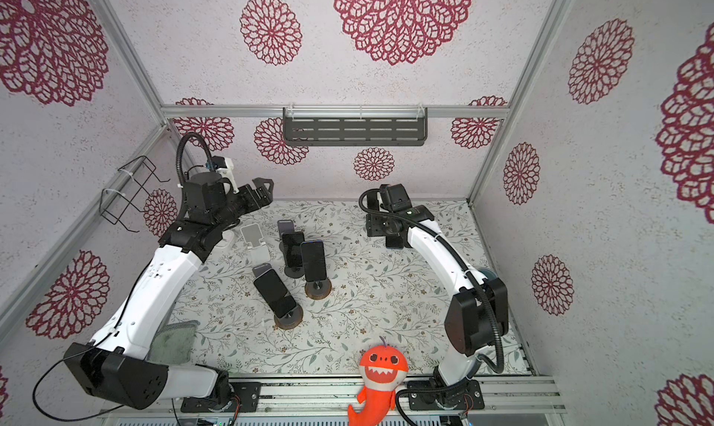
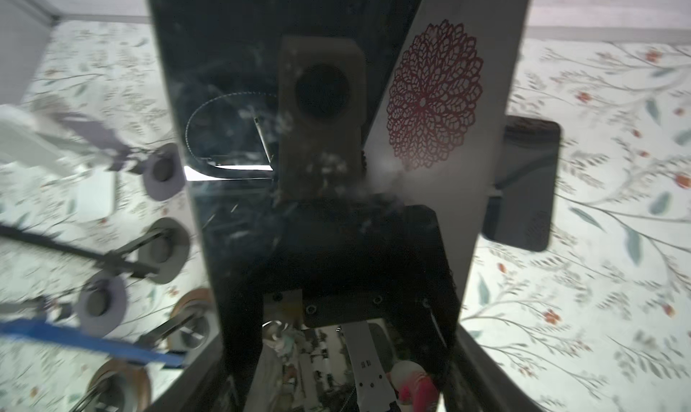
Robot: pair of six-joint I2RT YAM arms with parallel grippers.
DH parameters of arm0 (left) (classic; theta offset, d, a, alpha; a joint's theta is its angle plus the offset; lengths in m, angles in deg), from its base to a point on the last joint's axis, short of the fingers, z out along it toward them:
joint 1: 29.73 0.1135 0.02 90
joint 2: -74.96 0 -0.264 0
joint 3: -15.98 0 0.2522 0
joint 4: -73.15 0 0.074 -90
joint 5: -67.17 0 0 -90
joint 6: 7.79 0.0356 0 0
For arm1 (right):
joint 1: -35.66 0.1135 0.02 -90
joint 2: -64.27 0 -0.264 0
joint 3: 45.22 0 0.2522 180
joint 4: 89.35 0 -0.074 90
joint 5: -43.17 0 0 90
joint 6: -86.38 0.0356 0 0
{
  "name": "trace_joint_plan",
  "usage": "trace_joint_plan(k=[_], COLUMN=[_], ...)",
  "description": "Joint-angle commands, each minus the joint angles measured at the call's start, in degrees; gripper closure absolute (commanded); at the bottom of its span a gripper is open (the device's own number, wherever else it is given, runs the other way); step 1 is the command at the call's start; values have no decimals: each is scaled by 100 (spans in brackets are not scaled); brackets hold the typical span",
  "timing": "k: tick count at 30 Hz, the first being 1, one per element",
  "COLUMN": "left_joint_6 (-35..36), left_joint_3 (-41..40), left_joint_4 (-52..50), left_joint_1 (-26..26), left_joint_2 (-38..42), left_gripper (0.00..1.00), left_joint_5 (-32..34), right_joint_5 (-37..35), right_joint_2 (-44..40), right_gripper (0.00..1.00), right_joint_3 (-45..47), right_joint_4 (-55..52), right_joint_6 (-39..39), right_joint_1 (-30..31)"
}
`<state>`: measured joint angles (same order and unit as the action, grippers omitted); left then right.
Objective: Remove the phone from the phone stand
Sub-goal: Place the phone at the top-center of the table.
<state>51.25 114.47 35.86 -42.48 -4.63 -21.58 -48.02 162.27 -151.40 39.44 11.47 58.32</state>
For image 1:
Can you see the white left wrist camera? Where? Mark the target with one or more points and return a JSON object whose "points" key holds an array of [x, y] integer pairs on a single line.
{"points": [[225, 167]]}

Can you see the round stand base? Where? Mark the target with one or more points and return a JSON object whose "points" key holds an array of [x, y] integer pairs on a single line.
{"points": [[290, 320], [318, 290]]}

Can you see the middle round stand base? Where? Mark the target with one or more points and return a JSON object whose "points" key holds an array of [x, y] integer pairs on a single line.
{"points": [[318, 290]]}

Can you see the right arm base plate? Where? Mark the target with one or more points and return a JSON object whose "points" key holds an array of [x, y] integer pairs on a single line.
{"points": [[424, 395]]}

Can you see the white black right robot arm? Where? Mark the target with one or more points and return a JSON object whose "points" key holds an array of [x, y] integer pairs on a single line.
{"points": [[477, 319]]}

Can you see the green cloth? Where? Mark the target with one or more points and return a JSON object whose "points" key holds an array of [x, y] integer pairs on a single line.
{"points": [[173, 344]]}

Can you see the red shark plush toy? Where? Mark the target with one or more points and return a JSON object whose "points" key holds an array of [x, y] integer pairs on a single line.
{"points": [[383, 369]]}

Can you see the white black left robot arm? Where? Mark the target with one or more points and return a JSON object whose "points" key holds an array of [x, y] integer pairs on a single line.
{"points": [[114, 366]]}

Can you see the phone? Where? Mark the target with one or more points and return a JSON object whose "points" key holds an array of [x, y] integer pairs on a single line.
{"points": [[275, 293], [313, 258], [291, 243]]}

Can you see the front round stand base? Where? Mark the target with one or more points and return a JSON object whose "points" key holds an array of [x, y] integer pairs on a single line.
{"points": [[290, 320]]}

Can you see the grey wall shelf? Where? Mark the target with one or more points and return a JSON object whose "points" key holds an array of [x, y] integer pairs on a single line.
{"points": [[361, 130]]}

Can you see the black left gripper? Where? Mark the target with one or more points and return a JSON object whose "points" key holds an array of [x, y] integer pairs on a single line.
{"points": [[257, 203]]}

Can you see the black wire wall rack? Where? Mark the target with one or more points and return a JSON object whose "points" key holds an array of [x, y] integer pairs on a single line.
{"points": [[117, 201]]}

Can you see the grey empty phone stand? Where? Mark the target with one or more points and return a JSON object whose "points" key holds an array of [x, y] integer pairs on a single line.
{"points": [[259, 270]]}

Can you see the teal ceramic cup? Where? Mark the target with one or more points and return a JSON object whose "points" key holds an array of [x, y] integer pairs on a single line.
{"points": [[487, 273]]}

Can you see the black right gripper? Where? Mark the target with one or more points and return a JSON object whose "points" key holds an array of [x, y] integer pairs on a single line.
{"points": [[382, 225]]}

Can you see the white empty phone stand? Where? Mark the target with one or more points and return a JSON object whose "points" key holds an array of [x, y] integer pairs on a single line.
{"points": [[257, 248]]}

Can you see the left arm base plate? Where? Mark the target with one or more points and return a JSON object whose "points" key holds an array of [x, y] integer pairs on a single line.
{"points": [[243, 397]]}

